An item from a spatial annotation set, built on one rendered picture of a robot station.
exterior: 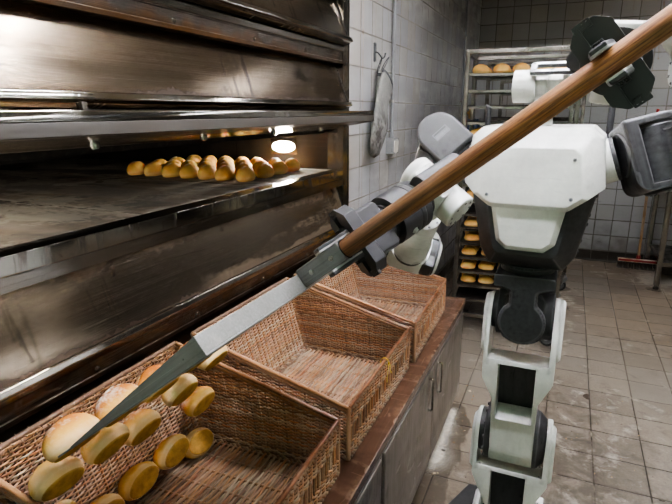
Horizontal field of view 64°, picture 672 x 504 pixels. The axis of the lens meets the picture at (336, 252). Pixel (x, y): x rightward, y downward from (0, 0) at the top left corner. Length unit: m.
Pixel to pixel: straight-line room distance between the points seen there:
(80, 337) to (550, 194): 1.02
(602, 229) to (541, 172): 4.72
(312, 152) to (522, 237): 1.47
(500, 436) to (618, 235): 4.56
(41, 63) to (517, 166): 0.94
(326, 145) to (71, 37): 1.42
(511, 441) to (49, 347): 1.07
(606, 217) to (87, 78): 5.17
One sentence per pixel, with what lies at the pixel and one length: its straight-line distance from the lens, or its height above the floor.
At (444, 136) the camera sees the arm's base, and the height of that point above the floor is 1.38.
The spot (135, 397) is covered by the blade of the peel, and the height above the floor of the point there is 1.08.
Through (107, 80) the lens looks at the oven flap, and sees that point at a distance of 1.29.
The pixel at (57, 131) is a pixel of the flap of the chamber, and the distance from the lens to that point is 1.01.
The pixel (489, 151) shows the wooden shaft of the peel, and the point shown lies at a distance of 0.73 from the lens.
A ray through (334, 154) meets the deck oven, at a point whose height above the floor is 1.25.
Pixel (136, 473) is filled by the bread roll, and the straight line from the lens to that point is 1.29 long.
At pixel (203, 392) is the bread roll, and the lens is 1.38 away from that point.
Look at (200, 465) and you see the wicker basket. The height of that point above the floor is 0.59.
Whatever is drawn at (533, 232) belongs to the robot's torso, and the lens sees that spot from 1.18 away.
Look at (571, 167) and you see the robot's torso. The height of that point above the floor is 1.33.
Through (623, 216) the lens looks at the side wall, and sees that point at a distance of 5.84.
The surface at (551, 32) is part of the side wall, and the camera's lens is 5.78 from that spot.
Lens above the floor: 1.44
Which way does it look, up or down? 15 degrees down
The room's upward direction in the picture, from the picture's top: straight up
